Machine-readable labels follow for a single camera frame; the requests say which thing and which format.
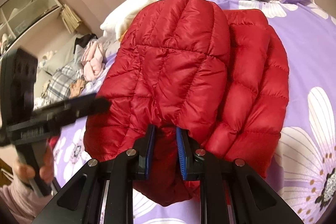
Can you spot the white wall shelf unit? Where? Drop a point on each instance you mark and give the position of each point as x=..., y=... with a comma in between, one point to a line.
x=25, y=23

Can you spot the purple floral bed sheet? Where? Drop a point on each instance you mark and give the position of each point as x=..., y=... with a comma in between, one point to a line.
x=303, y=168

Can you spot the grey plaid garment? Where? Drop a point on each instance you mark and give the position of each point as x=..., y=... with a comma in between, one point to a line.
x=58, y=88

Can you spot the left hand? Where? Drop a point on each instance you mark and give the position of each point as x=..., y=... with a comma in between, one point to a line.
x=26, y=172

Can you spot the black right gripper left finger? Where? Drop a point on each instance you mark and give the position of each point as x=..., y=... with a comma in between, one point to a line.
x=102, y=185

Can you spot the red puffer down jacket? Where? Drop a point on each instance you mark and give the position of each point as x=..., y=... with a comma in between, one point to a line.
x=220, y=74

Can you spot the pink sleeve left forearm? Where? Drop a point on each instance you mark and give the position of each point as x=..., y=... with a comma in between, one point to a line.
x=19, y=202

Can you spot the tan small garment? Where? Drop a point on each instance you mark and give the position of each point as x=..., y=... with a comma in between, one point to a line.
x=77, y=87

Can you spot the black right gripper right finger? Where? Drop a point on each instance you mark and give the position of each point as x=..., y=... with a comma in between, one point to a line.
x=231, y=192

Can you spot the pink garment pile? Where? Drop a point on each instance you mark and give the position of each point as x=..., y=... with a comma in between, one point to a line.
x=93, y=60

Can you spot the orange garment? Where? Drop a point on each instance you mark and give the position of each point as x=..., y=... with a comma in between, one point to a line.
x=122, y=36

